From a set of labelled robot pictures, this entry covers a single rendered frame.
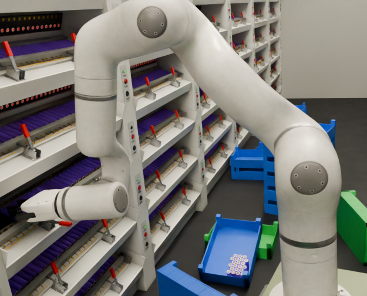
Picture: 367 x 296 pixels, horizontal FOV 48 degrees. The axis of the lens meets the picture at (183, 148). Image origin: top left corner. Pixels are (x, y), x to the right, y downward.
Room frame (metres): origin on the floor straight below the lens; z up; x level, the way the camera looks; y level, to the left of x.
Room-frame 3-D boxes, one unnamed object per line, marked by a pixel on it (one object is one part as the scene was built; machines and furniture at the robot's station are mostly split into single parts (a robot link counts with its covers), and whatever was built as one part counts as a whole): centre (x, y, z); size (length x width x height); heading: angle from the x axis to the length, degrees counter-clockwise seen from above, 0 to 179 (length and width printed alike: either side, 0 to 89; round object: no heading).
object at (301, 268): (0.79, -0.26, 0.47); 0.19 x 0.19 x 0.18
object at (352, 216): (1.57, -0.73, 0.10); 0.30 x 0.08 x 0.20; 0
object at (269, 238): (1.67, -0.23, 0.04); 0.30 x 0.20 x 0.08; 67
